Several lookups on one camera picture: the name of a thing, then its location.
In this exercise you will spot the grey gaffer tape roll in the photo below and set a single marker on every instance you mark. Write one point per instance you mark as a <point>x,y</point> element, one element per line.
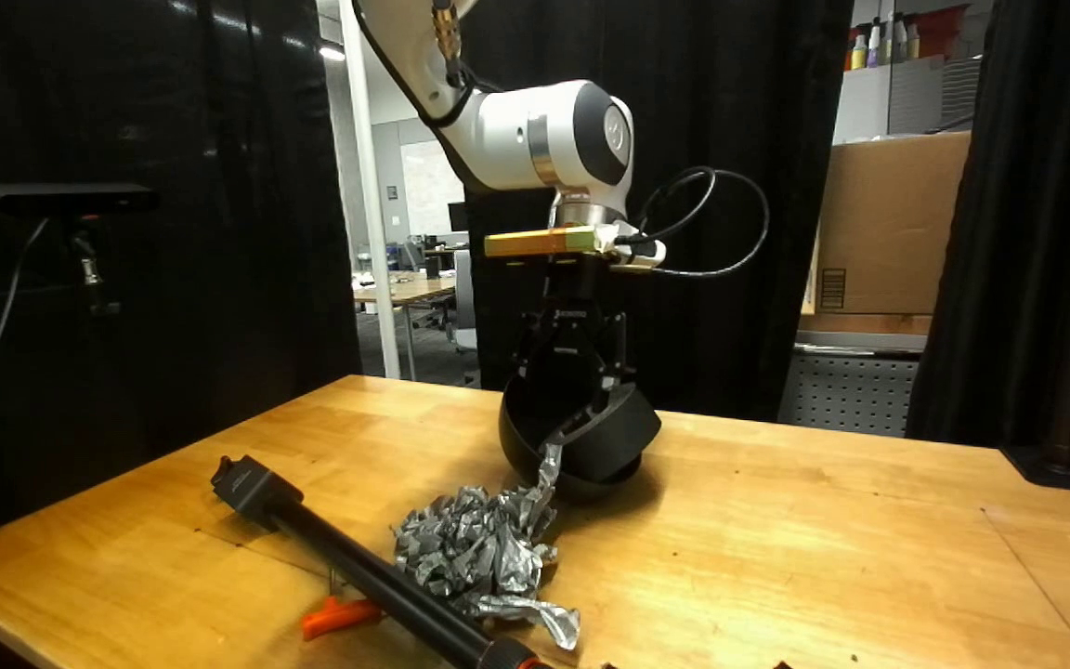
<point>614,430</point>

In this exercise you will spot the yellow green taped wrist camera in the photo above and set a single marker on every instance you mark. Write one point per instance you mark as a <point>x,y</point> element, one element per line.
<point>548,243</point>

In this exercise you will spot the black bowl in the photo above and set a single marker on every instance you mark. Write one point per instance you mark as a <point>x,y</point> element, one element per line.
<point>536,422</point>

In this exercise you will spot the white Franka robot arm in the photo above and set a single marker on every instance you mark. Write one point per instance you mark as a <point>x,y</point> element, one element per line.
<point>536,133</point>

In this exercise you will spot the small orange tool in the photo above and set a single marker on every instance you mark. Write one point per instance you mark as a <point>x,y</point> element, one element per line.
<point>335,615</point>

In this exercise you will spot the brown cardboard box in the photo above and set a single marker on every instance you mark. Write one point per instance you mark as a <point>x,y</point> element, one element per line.
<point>890,223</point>

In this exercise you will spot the background wooden desk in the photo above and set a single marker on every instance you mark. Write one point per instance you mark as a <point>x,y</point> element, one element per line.
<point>427,291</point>

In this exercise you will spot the crumpled silver foil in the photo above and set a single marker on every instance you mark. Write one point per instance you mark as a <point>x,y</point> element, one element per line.
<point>472,543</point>

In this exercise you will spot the red box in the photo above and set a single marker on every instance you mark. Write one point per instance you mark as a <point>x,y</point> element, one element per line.
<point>946,30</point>

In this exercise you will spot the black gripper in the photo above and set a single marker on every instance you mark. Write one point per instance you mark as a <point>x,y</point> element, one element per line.
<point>574,321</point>

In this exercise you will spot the black stand base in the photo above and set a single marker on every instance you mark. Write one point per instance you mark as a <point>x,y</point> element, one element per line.
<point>1059,475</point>

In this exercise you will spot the grey perforated panel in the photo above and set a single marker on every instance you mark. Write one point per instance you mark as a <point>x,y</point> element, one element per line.
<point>853,395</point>

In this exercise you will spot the glossy black wall panel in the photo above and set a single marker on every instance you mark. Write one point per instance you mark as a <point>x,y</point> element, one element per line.
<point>211,310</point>

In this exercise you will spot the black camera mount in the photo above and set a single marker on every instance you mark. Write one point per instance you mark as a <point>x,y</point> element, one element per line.
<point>91,266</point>

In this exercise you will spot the black stereo camera bar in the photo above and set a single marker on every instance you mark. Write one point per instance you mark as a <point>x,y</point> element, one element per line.
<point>63,193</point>

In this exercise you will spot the white shelf unit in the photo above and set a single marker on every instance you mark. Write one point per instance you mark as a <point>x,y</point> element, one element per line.
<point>862,105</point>

